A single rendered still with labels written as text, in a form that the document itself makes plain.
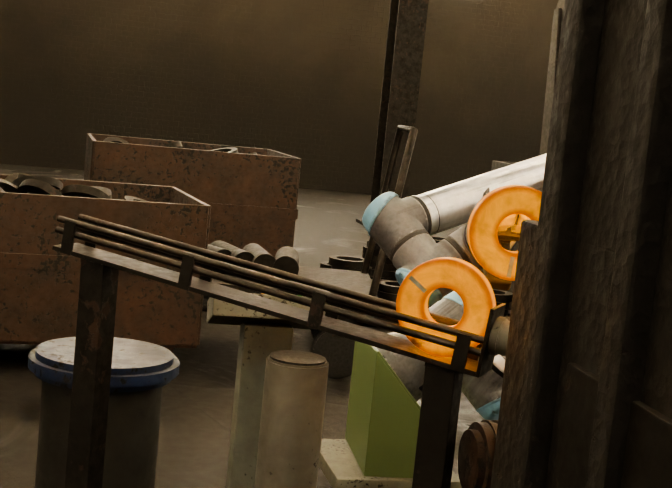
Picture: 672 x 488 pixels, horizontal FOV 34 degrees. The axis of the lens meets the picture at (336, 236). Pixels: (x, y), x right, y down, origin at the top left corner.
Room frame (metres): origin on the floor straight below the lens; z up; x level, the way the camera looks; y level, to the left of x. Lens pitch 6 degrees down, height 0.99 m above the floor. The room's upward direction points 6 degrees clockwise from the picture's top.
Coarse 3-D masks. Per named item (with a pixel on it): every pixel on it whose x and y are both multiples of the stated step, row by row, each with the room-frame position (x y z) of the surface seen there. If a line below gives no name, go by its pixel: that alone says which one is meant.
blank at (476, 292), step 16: (416, 272) 1.69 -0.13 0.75; (432, 272) 1.69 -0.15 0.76; (448, 272) 1.68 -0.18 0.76; (464, 272) 1.67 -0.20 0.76; (480, 272) 1.68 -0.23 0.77; (400, 288) 1.70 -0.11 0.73; (416, 288) 1.69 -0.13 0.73; (432, 288) 1.69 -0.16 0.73; (464, 288) 1.67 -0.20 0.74; (480, 288) 1.66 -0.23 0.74; (400, 304) 1.70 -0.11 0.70; (416, 304) 1.69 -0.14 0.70; (464, 304) 1.67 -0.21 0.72; (480, 304) 1.66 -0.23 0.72; (432, 320) 1.70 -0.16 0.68; (464, 320) 1.67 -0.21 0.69; (480, 320) 1.66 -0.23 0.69; (448, 336) 1.68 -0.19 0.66; (432, 352) 1.68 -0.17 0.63; (448, 352) 1.67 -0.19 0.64
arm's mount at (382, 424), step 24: (360, 360) 2.78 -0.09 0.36; (384, 360) 2.59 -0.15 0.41; (360, 384) 2.75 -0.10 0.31; (384, 384) 2.59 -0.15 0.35; (360, 408) 2.72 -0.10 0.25; (384, 408) 2.59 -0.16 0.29; (408, 408) 2.60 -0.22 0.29; (360, 432) 2.69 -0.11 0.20; (384, 432) 2.60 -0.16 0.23; (408, 432) 2.61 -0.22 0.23; (360, 456) 2.66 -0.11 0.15; (384, 456) 2.60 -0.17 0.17; (408, 456) 2.61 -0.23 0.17
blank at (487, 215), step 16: (496, 192) 1.75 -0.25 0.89; (512, 192) 1.75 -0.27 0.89; (528, 192) 1.76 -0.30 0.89; (480, 208) 1.75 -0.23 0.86; (496, 208) 1.75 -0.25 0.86; (512, 208) 1.75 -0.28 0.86; (528, 208) 1.76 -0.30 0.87; (480, 224) 1.75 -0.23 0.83; (496, 224) 1.75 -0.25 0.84; (480, 240) 1.75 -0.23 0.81; (496, 240) 1.75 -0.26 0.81; (480, 256) 1.75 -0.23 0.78; (496, 256) 1.75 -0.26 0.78; (512, 256) 1.76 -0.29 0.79; (496, 272) 1.76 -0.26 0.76; (512, 272) 1.76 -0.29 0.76
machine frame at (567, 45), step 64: (576, 0) 1.29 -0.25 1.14; (640, 0) 1.20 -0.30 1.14; (576, 64) 1.28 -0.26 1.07; (640, 64) 1.12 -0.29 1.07; (576, 128) 1.28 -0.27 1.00; (640, 128) 1.10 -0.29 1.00; (576, 192) 1.28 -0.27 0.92; (640, 192) 1.09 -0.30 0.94; (576, 256) 1.28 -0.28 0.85; (640, 256) 1.09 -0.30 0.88; (512, 320) 1.45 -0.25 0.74; (576, 320) 1.26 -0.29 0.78; (640, 320) 1.09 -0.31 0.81; (512, 384) 1.42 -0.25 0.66; (576, 384) 1.22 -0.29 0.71; (640, 384) 1.09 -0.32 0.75; (512, 448) 1.40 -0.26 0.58; (576, 448) 1.20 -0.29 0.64; (640, 448) 1.06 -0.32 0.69
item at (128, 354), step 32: (32, 352) 2.30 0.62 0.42; (64, 352) 2.27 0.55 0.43; (128, 352) 2.33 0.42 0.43; (160, 352) 2.36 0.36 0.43; (64, 384) 2.18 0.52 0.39; (128, 384) 2.18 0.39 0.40; (160, 384) 2.26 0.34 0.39; (64, 416) 2.20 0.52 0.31; (128, 416) 2.22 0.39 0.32; (64, 448) 2.20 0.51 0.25; (128, 448) 2.22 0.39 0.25; (64, 480) 2.20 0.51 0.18; (128, 480) 2.23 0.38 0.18
